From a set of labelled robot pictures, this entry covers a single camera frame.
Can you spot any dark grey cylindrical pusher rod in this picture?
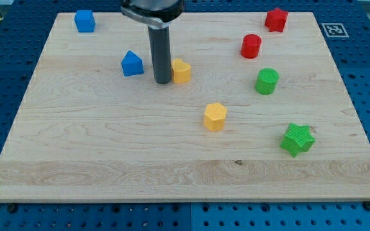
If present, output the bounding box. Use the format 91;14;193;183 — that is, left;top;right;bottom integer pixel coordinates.
148;26;172;84

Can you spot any yellow heart block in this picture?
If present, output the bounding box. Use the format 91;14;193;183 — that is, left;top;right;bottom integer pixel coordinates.
172;58;191;83

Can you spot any light wooden board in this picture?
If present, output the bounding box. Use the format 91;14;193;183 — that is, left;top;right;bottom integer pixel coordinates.
0;12;370;203

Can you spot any blue pentagon house block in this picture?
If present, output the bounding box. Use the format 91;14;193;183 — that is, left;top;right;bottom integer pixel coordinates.
121;51;144;76

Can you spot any blue cube block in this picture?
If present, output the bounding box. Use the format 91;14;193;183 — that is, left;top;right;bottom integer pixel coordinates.
74;10;96;33

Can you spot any red cylinder block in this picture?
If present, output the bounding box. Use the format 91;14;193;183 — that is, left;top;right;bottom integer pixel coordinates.
240;34;262;59

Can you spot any yellow hexagon block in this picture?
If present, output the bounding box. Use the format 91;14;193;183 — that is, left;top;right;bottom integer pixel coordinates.
203;103;227;132

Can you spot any green cylinder block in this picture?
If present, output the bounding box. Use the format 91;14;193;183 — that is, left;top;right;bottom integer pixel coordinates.
254;68;279;95

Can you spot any red star block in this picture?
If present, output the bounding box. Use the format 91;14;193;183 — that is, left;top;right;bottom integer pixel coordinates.
265;8;288;33

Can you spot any green star block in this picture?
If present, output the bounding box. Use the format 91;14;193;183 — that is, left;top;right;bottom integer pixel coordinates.
280;123;315;158

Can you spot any black white fiducial marker tag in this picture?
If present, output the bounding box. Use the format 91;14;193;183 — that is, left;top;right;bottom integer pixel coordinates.
322;22;349;38

